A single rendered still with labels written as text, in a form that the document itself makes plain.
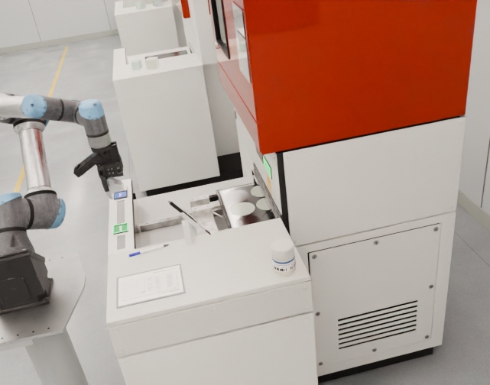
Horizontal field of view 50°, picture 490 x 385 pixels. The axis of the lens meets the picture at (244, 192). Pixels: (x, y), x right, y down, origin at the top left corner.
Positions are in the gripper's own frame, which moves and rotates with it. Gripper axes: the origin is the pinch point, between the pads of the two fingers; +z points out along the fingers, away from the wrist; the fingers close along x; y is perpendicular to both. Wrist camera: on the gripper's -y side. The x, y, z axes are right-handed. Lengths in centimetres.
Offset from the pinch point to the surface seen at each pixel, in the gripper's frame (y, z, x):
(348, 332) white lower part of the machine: 84, 81, -15
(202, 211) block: 32.2, 20.5, 10.3
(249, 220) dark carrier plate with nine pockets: 49, 21, -3
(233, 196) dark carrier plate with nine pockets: 46, 21, 17
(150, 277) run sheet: 10.2, 13.8, -33.7
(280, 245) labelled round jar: 51, 5, -44
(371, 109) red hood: 93, -21, -15
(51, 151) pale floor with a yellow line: -88, 111, 322
